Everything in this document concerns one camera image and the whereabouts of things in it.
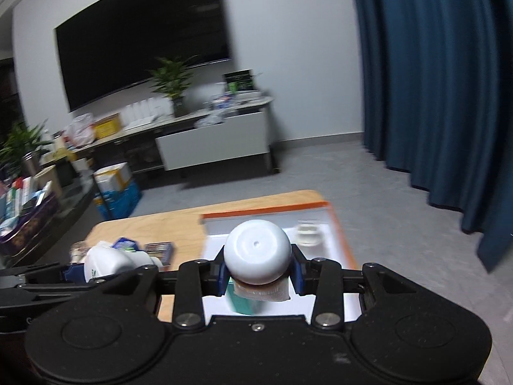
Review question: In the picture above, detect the blue tin box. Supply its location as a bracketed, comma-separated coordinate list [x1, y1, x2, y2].
[112, 237, 140, 252]

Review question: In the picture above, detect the white plastic bag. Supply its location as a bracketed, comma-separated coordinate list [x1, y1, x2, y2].
[64, 113, 96, 148]

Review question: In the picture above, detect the purple patterned storage tin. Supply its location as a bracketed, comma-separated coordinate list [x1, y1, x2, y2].
[1, 195, 60, 256]

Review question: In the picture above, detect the orange-rimmed white box lid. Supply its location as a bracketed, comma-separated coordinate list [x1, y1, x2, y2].
[201, 202, 357, 321]

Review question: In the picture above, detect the blue curtain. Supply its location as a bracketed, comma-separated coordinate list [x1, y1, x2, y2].
[355, 0, 512, 271]

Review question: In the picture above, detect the black glass side table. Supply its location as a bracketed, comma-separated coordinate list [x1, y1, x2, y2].
[1, 172, 97, 270]

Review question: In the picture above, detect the clear glass refill bottle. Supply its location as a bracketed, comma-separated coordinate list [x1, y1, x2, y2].
[70, 241, 89, 263]

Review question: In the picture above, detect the white router with antennas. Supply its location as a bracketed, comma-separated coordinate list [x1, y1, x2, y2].
[121, 98, 173, 130]

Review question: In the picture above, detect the white TV console cabinet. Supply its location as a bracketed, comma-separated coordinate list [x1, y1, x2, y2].
[75, 97, 279, 178]

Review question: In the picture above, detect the wooden table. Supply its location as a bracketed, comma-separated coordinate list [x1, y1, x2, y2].
[85, 188, 360, 323]

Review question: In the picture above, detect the blue bag on floor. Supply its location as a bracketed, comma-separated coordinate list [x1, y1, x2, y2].
[94, 181, 142, 220]

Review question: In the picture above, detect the yellow white carton on floor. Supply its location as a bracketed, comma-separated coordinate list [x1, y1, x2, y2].
[94, 162, 132, 193]

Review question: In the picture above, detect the teal bandage box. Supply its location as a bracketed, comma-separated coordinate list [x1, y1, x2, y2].
[225, 279, 263, 315]

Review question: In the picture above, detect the potted plant with metal pot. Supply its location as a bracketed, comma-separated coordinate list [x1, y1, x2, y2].
[1, 122, 50, 177]

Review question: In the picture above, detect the red playing card box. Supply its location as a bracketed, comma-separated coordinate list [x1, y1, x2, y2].
[144, 242, 175, 266]

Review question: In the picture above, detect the black green display box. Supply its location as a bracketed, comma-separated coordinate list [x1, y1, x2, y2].
[223, 70, 256, 93]

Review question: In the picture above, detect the potted green plant on console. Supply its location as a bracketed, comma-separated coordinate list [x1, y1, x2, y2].
[150, 57, 193, 117]

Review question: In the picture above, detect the yellow cardboard box on console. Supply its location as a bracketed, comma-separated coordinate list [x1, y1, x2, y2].
[94, 113, 122, 140]

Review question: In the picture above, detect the white plug-in mosquito repeller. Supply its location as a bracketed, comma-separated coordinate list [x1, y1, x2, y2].
[223, 219, 292, 303]

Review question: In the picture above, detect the wall-mounted black television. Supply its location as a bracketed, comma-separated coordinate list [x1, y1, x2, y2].
[55, 0, 231, 111]

